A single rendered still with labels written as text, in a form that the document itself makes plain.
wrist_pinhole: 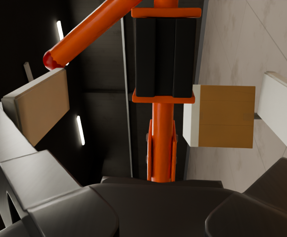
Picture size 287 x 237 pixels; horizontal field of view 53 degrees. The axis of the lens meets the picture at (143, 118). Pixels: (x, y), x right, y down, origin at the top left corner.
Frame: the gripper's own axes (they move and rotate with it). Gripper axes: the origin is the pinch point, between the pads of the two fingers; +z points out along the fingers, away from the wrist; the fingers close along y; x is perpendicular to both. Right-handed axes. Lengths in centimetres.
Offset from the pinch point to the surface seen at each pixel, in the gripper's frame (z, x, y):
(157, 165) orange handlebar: 9.1, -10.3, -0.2
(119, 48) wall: 879, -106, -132
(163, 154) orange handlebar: 9.1, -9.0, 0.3
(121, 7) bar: 11.1, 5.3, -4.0
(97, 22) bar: 11.0, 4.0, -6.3
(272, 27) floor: 324, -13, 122
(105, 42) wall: 873, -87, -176
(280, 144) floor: 251, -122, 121
